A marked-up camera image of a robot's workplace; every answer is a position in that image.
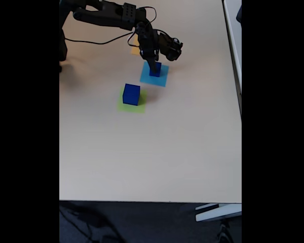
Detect thin arm servo wire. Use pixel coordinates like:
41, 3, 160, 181
127, 31, 142, 49

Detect black floor cables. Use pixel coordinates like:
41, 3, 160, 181
59, 202, 122, 243

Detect blue paper square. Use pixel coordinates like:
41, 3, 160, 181
139, 61, 170, 88

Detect orange paper square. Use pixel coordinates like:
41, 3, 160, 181
130, 34, 141, 55

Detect white table foot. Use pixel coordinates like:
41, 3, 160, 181
195, 203, 242, 223

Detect large blue cube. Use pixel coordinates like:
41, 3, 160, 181
122, 83, 141, 106

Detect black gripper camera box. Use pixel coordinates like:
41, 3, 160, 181
158, 32, 184, 62

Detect medium blue cube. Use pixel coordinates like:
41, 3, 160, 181
149, 62, 162, 77

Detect green paper square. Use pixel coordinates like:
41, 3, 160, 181
117, 87, 148, 114

